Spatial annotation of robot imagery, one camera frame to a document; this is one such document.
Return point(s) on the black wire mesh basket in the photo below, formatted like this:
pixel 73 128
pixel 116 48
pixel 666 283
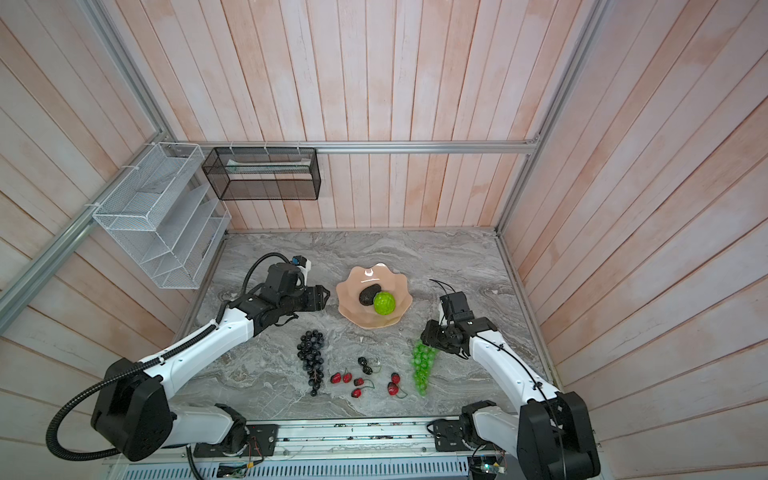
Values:
pixel 263 173

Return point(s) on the bumpy green fake fruit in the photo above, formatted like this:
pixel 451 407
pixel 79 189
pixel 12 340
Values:
pixel 385 303

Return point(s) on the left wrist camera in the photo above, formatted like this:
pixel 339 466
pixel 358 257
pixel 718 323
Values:
pixel 304 265

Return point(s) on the aluminium frame crossbar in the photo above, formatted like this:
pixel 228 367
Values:
pixel 375 147

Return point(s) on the white ventilation grille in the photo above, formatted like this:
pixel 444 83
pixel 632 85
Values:
pixel 450 467

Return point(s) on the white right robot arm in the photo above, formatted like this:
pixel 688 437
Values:
pixel 549 433

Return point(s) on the green circuit board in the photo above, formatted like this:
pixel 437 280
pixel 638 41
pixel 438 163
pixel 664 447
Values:
pixel 487 468

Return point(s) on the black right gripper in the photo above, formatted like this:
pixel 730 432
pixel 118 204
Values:
pixel 430 335

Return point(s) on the black cherry pair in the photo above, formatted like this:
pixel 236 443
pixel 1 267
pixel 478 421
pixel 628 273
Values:
pixel 369 367

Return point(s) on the aluminium mounting rail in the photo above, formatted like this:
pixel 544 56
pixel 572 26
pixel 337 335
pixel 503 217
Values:
pixel 339 439

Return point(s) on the dark purple grape bunch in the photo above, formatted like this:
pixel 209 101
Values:
pixel 309 352

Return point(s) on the white wire mesh shelf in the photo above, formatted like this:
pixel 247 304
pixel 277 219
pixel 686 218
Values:
pixel 169 223

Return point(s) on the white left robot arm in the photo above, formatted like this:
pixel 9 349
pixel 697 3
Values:
pixel 133 412

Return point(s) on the pink scalloped fruit bowl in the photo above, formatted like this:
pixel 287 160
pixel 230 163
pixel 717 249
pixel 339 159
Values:
pixel 365 316

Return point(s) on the green grape bunch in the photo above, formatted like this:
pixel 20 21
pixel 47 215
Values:
pixel 423 359

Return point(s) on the dark fake avocado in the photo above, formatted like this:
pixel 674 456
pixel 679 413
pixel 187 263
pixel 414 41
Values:
pixel 367 296

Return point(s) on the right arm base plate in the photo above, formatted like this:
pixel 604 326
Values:
pixel 453 435

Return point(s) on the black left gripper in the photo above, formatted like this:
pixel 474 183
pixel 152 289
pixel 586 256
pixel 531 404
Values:
pixel 316 300

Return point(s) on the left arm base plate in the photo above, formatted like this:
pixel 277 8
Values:
pixel 255 440

